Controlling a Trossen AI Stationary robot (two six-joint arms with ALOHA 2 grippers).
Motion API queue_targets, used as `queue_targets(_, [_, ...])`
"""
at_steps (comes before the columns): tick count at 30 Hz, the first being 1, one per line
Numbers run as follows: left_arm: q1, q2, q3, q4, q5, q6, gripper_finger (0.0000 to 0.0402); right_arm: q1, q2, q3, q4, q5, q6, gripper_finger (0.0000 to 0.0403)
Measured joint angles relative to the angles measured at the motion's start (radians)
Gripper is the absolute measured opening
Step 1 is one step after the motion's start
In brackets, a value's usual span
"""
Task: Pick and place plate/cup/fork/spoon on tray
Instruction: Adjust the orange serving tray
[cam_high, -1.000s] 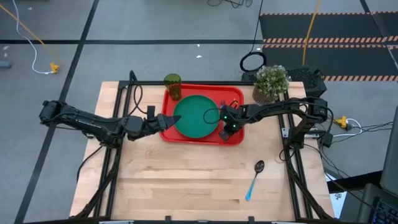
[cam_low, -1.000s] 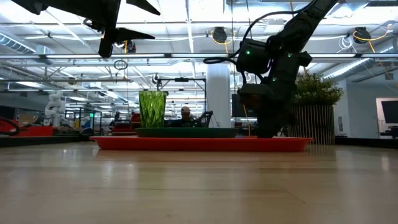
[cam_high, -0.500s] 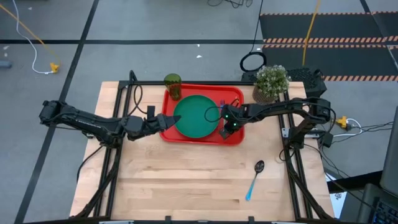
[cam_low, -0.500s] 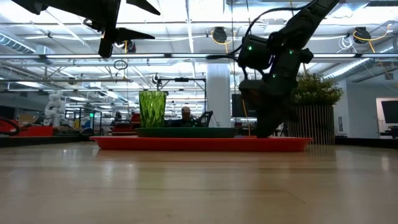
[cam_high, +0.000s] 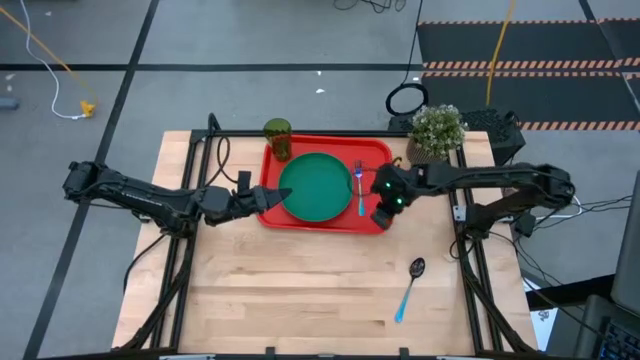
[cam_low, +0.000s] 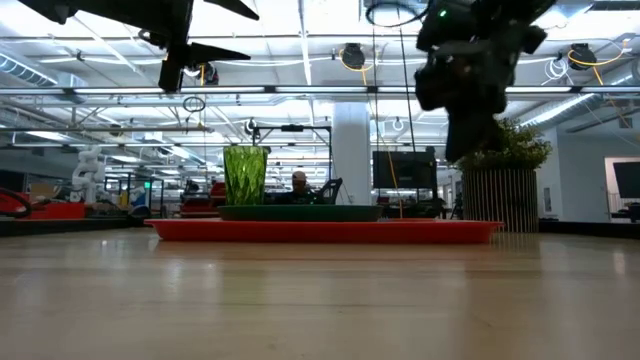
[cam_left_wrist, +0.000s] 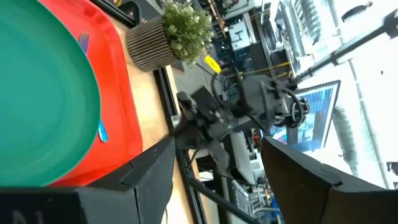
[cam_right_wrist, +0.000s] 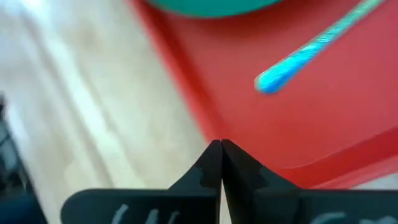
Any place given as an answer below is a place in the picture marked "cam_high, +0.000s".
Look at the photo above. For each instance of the black hazard striped floor mat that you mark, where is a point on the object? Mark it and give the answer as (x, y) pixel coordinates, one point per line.
(515, 42)
(550, 95)

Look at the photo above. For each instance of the black keyboard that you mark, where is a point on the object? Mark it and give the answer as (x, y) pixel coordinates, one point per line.
(622, 342)

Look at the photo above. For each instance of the black aluminium table frame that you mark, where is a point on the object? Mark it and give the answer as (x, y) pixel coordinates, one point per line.
(240, 133)

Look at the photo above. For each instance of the teal round plate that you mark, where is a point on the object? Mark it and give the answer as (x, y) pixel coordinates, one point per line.
(315, 187)

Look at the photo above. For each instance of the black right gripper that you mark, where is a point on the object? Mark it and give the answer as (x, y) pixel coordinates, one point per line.
(395, 192)

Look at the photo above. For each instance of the white printed paper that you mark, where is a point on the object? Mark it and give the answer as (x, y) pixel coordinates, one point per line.
(542, 325)

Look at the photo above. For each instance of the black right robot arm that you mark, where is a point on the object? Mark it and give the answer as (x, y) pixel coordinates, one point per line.
(500, 175)

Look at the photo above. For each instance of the potted plant with white flowers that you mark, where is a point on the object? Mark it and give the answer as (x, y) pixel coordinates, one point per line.
(437, 130)

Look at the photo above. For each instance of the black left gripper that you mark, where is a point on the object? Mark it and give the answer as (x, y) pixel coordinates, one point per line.
(250, 202)

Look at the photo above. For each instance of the red plastic tray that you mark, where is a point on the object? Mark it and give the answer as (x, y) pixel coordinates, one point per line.
(320, 145)

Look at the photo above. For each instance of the green translucent plastic cup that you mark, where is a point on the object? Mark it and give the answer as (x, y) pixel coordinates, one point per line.
(279, 140)

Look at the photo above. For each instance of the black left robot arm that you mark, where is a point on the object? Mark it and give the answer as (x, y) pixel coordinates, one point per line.
(150, 197)

